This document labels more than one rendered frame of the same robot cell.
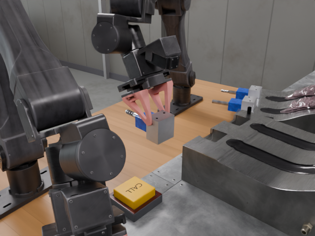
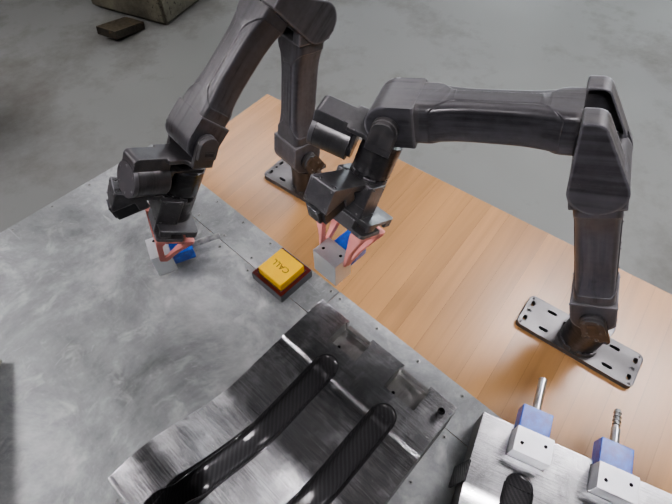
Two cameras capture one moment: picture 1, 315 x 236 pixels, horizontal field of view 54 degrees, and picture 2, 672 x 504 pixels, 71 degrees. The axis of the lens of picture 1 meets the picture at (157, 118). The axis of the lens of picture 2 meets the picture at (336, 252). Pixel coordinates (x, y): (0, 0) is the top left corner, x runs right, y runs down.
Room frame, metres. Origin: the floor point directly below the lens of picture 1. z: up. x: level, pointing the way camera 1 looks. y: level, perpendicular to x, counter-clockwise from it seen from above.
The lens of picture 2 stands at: (0.59, -0.44, 1.55)
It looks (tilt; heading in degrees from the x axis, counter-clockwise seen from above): 54 degrees down; 90
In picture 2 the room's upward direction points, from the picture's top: straight up
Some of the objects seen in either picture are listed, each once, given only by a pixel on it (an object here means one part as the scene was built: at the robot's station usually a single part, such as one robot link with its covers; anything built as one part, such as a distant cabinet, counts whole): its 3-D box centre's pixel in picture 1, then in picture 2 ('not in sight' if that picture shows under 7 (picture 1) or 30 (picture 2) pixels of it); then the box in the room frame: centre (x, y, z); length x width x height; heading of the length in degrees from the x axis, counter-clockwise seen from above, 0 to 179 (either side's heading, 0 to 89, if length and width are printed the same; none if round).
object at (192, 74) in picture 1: (182, 77); (597, 310); (1.00, -0.08, 0.90); 0.09 x 0.06 x 0.06; 68
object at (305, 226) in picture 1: (306, 229); not in sight; (0.38, -0.25, 0.84); 0.02 x 0.01 x 0.02; 137
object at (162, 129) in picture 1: (145, 120); (352, 244); (0.62, 0.03, 0.93); 0.13 x 0.05 x 0.05; 45
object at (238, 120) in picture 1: (236, 126); (406, 391); (0.70, -0.20, 0.87); 0.05 x 0.05 x 0.04; 47
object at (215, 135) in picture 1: (212, 142); (351, 345); (0.62, -0.13, 0.87); 0.05 x 0.05 x 0.04; 47
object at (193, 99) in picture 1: (181, 95); (585, 330); (1.01, -0.08, 0.84); 0.20 x 0.07 x 0.08; 143
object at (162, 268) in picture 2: not in sight; (186, 246); (0.31, 0.10, 0.83); 0.13 x 0.05 x 0.05; 25
